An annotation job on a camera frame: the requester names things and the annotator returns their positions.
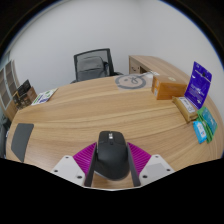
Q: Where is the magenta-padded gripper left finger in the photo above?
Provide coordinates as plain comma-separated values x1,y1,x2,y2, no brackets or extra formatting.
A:
51,142,99,188

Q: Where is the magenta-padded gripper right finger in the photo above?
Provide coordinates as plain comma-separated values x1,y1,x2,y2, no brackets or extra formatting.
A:
126,142,176,188

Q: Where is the black computer mouse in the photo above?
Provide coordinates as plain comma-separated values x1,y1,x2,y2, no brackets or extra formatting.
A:
94,130,130,182

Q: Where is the dark grey mouse pad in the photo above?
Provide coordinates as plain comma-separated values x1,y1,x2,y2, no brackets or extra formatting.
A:
10,122,35,163

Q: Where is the small blue pack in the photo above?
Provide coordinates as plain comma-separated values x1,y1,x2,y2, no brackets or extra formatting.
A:
192,120,208,145

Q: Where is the long tan small box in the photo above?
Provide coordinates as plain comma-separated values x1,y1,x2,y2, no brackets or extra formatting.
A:
172,95,199,123

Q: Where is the printed sheet with coloured shapes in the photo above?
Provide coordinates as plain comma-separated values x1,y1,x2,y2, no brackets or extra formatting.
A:
31,87,59,107

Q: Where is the orange-brown cardboard box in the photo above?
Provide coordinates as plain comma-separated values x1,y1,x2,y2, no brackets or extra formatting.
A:
151,74,189,101

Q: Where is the green flat package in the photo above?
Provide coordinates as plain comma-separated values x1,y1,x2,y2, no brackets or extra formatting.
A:
196,106,219,145

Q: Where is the black leather armchair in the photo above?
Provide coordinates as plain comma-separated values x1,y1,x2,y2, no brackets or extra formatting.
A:
0,119,12,158

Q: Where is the tall brown printed box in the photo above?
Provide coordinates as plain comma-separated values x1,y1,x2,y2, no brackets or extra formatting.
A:
12,91,23,111

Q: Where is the grey backpack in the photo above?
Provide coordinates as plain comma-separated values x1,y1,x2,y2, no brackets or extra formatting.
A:
76,55,110,82

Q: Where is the black printed box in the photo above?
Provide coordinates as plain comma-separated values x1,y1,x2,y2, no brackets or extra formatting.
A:
17,79,32,98

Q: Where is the purple retail package card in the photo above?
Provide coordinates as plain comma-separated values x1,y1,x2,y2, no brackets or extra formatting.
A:
184,61,213,110

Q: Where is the wooden side desk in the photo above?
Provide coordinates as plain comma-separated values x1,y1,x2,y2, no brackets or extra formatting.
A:
128,54,195,85

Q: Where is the black mesh office chair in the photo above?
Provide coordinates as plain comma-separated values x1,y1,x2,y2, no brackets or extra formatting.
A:
70,48,124,84

